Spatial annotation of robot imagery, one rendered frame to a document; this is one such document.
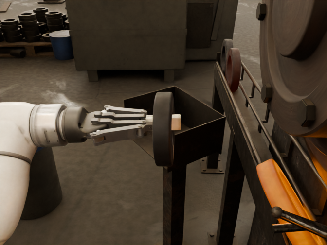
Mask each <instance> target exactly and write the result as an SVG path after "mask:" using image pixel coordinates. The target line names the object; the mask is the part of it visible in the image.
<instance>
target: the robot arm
mask: <svg viewBox="0 0 327 245"><path fill-rule="evenodd" d="M152 120H153V115H147V111H146V110H143V109H132V108H121V107H112V106H110V105H105V106H104V110H103V111H101V112H100V111H95V112H90V113H89V112H88V111H87V110H86V109H85V108H84V107H66V106H65V105H63V104H53V105H45V104H40V105H34V104H30V103H26V102H3V103H0V245H3V244H4V243H5V242H6V241H7V240H8V239H9V238H10V237H11V236H12V234H13V233H14V231H15V229H16V227H17V225H18V223H19V220H20V217H21V215H22V211H23V208H24V205H25V201H26V197H27V192H28V187H29V180H30V177H29V175H30V166H31V162H32V159H33V156H34V154H35V152H36V150H37V148H38V147H59V146H66V145H67V144H68V143H83V142H85V141H86V140H87V139H92V140H93V145H94V146H99V145H102V144H105V143H109V142H116V141H122V140H130V139H137V138H142V137H143V134H144V135H145V136H147V131H152ZM180 129H181V115H180V114H173V115H172V130H180Z"/></svg>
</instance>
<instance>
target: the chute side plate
mask: <svg viewBox="0 0 327 245"><path fill-rule="evenodd" d="M214 76H215V79H216V88H217V91H218V94H219V97H220V100H221V103H222V106H223V109H224V112H225V115H226V118H227V121H228V125H229V127H230V130H231V126H232V127H233V130H234V134H235V136H234V142H235V145H236V149H237V152H238V155H239V158H240V161H241V164H242V167H243V170H244V173H245V176H246V179H247V182H248V185H249V188H250V191H251V194H252V197H253V200H254V204H255V207H256V210H257V213H258V216H259V219H260V222H261V224H262V227H263V230H264V233H265V236H266V239H267V242H268V245H289V243H288V240H287V238H286V235H285V233H272V232H271V225H275V224H280V223H279V221H278V219H277V218H274V217H273V216H272V215H271V209H272V207H271V205H270V203H269V201H268V199H267V197H266V195H265V192H264V190H263V188H262V185H261V183H260V180H259V177H258V174H257V169H256V167H257V162H256V160H255V158H254V155H253V153H252V150H251V148H250V145H249V143H248V141H247V138H246V136H245V133H244V131H243V128H242V126H241V124H240V121H239V119H238V116H237V114H236V111H235V109H234V106H233V104H232V101H231V99H230V96H229V94H228V92H227V89H226V87H225V84H224V82H223V79H222V77H221V74H220V72H219V70H218V67H217V65H216V63H215V67H214Z"/></svg>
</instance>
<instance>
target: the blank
mask: <svg viewBox="0 0 327 245"><path fill-rule="evenodd" d="M173 114H175V113H174V98H173V94H172V92H157V93H156V95H155V99H154V106H153V120H152V140H153V155H154V160H155V164H156V166H162V167H171V166H172V165H173V160H174V144H175V131H174V130H172V115H173Z"/></svg>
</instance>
